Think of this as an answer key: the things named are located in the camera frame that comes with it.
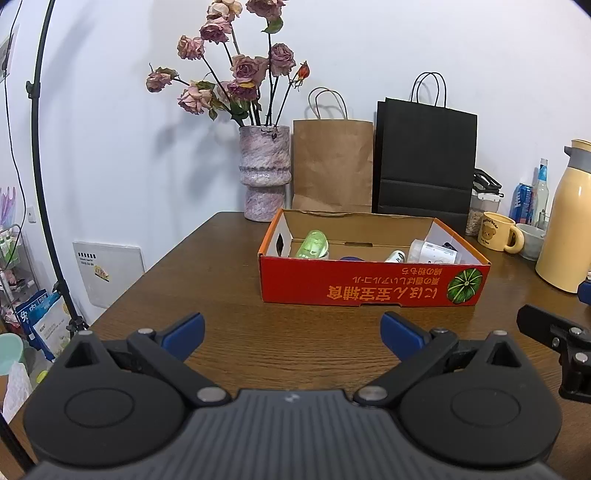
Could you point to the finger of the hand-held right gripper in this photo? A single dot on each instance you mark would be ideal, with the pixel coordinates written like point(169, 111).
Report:
point(545, 325)
point(585, 293)

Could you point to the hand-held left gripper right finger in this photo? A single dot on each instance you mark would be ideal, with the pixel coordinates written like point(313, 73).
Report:
point(399, 334)

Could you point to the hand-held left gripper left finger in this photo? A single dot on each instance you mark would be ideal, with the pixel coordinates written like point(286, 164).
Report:
point(184, 334)

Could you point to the orange cardboard box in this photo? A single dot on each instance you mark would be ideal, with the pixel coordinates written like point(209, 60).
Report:
point(369, 281)

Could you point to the white plastic bottle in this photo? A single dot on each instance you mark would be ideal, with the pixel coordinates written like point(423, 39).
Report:
point(431, 251)

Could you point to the blue gear-shaped cap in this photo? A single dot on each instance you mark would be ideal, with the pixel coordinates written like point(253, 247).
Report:
point(352, 259)

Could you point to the green transparent bottle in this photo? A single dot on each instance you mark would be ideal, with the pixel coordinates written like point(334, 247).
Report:
point(314, 244)

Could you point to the yellow thermos jug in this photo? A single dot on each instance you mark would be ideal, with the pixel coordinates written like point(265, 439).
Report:
point(570, 221)

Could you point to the grey small cup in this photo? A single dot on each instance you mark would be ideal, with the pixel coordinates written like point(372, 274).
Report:
point(531, 240)

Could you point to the white board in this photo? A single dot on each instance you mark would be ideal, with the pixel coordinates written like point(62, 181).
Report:
point(108, 272)

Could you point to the yellow bear mug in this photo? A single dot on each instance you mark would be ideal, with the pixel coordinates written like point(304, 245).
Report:
point(496, 230)

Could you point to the blue drink can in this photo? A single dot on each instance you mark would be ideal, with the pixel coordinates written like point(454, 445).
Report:
point(522, 203)

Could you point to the clear bottle with blue label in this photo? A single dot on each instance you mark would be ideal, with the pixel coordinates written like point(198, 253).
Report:
point(541, 189)

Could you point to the clear jar with clip lid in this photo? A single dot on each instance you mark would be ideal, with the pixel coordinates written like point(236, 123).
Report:
point(480, 207)

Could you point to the pale green cup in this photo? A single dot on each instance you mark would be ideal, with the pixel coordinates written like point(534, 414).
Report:
point(10, 353)

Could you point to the white textured cup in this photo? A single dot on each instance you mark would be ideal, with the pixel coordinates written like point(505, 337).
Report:
point(17, 392)

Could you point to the black paper bag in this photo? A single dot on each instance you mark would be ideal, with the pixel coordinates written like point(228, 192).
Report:
point(425, 157)

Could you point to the purple marbled vase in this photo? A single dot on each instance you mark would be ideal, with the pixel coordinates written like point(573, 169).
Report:
point(265, 170)

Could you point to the brown paper bag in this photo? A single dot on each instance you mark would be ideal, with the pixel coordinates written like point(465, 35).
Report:
point(332, 161)

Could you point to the black tripod stand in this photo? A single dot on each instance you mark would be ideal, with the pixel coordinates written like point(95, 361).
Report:
point(37, 138)

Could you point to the dried pink roses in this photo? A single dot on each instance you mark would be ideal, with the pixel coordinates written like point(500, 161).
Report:
point(244, 69)

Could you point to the white wall socket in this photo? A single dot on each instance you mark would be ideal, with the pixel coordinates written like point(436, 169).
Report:
point(32, 214)

